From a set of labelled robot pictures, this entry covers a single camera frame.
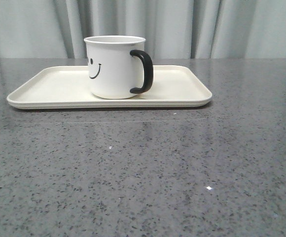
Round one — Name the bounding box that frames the white smiley mug black handle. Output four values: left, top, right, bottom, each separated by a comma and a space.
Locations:
84, 36, 153, 99

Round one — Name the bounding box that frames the cream rectangular plastic tray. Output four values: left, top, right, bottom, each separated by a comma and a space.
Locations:
6, 65, 213, 110

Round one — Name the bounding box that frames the pale grey-green curtain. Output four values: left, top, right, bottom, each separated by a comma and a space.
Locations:
0, 0, 286, 59

